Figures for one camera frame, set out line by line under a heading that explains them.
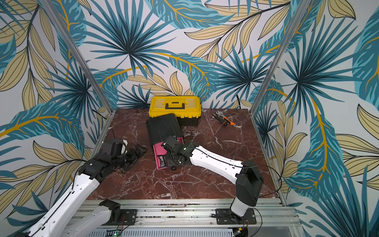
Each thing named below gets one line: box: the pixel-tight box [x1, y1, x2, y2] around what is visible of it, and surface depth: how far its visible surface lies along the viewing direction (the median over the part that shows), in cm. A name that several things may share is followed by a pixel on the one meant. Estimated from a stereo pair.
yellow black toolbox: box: [148, 96, 202, 124], surface depth 101 cm
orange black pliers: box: [215, 110, 237, 127], surface depth 119 cm
